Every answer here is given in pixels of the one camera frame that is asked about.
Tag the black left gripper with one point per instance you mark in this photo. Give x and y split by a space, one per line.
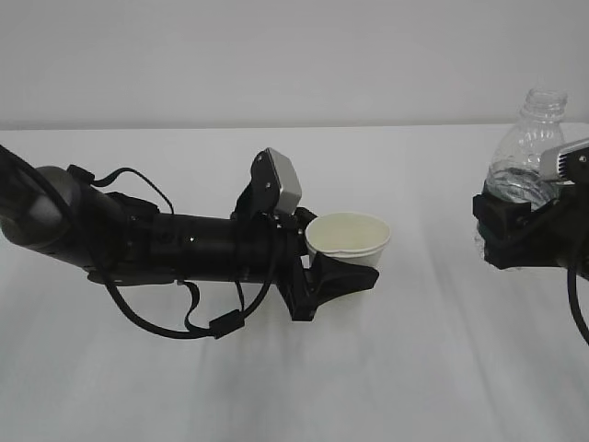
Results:
268 248

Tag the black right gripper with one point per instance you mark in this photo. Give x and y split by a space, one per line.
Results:
517 236

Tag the white paper cup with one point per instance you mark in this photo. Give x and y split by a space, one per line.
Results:
349 237

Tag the clear green-label water bottle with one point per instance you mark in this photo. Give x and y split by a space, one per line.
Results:
513 173

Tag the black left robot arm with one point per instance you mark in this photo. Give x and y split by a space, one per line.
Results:
118 240

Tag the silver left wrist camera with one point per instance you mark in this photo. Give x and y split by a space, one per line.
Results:
289 187

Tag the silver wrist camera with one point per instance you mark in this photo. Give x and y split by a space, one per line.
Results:
289 187
563 163

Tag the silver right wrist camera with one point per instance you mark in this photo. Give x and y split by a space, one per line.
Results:
563 163

